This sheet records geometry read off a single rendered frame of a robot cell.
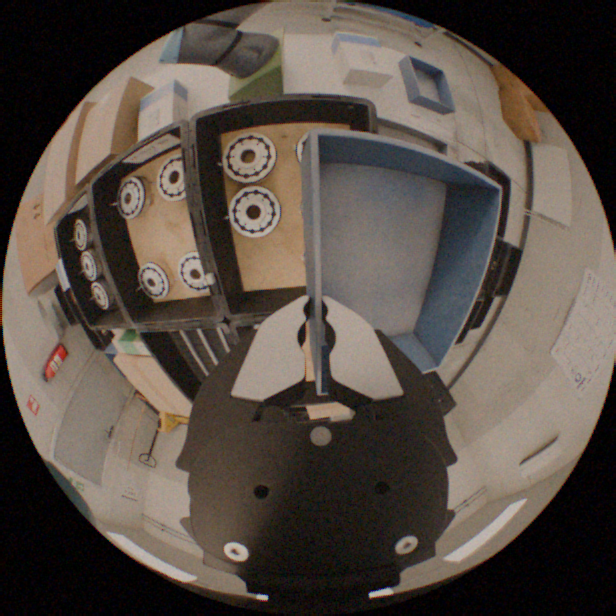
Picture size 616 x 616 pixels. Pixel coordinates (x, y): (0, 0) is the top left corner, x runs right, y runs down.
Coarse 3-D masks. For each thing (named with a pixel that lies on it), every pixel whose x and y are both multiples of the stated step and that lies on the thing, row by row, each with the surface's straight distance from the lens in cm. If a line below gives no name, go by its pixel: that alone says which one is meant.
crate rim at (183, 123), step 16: (176, 128) 39; (144, 144) 43; (112, 160) 50; (96, 176) 55; (192, 192) 34; (192, 208) 34; (96, 224) 54; (192, 224) 34; (208, 272) 35; (208, 288) 36; (160, 320) 49; (176, 320) 45; (192, 320) 45; (208, 320) 41
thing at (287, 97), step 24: (264, 96) 35; (288, 96) 35; (312, 96) 35; (336, 96) 36; (192, 120) 37; (192, 144) 36; (192, 168) 34; (216, 264) 34; (216, 288) 36; (264, 312) 36
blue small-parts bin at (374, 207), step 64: (320, 128) 10; (320, 192) 16; (384, 192) 18; (448, 192) 22; (320, 256) 9; (384, 256) 18; (448, 256) 21; (320, 320) 11; (384, 320) 23; (448, 320) 22; (320, 384) 17
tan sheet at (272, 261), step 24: (288, 144) 41; (288, 168) 40; (288, 192) 39; (288, 216) 40; (240, 240) 42; (264, 240) 41; (288, 240) 40; (240, 264) 43; (264, 264) 42; (288, 264) 42; (264, 288) 45
